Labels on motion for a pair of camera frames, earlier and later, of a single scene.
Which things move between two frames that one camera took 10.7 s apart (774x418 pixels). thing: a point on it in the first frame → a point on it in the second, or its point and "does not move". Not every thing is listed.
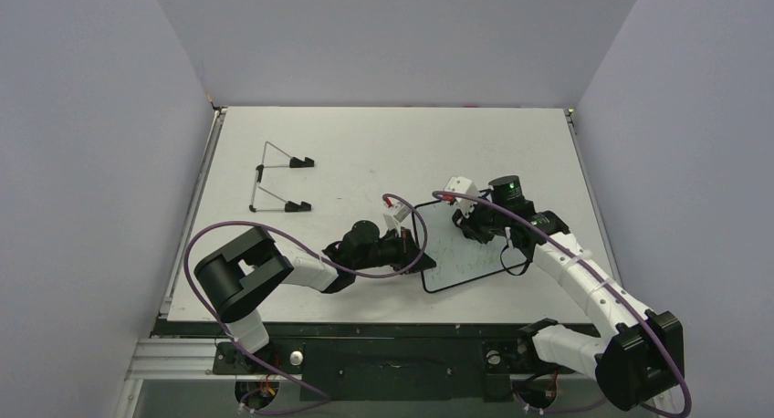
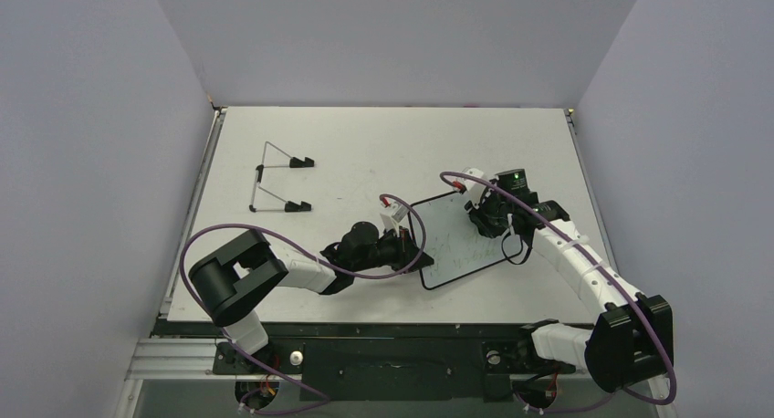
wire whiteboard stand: (294, 162) does not move
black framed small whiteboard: (458, 256) → (416, 224)
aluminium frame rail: (163, 309) does not move
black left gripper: (407, 251) does not move
